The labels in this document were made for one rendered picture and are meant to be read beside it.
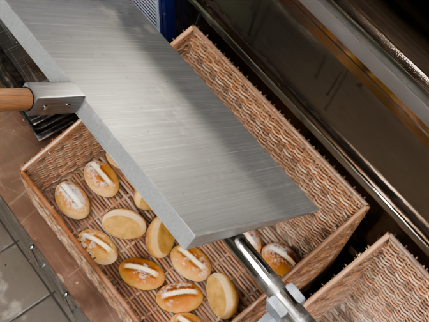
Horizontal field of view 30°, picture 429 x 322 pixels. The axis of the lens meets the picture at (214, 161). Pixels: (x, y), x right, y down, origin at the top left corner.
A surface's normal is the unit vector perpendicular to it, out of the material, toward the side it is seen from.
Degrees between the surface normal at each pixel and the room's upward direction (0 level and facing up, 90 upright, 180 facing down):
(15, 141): 0
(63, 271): 0
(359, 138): 70
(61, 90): 41
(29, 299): 0
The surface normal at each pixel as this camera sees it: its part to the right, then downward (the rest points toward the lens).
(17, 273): 0.02, -0.47
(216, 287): -0.74, -0.09
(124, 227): -0.14, 0.36
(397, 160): -0.74, 0.33
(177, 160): 0.53, -0.70
